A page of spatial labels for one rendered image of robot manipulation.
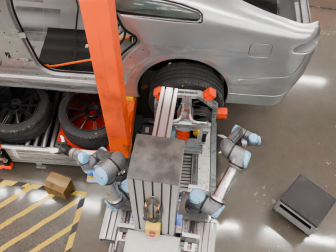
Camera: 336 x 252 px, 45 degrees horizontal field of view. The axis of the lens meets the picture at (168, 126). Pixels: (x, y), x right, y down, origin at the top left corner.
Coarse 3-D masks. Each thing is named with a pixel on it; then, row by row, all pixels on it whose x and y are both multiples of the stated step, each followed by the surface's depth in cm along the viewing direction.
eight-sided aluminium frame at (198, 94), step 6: (180, 90) 332; (186, 90) 332; (192, 90) 332; (198, 90) 333; (180, 96) 332; (186, 96) 331; (192, 96) 331; (198, 96) 330; (156, 102) 342; (204, 102) 337; (210, 102) 337; (216, 102) 344; (156, 108) 349; (216, 108) 342; (216, 114) 351; (204, 120) 368
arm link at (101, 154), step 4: (100, 148) 300; (104, 148) 299; (96, 152) 297; (100, 152) 290; (104, 152) 285; (108, 152) 279; (112, 152) 271; (116, 152) 267; (120, 152) 269; (96, 156) 296; (100, 156) 288; (104, 156) 281; (108, 156) 275; (112, 156) 262; (116, 156) 262; (120, 156) 263; (124, 156) 268; (96, 160) 296; (104, 160) 286; (116, 160) 260; (120, 160) 261; (124, 160) 265; (120, 164) 261; (124, 164) 266; (120, 168) 262
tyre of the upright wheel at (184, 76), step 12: (156, 72) 352; (168, 72) 340; (180, 72) 335; (192, 72) 335; (204, 72) 339; (216, 72) 349; (156, 84) 344; (168, 84) 334; (180, 84) 332; (192, 84) 331; (204, 84) 333; (216, 84) 342; (216, 96) 343
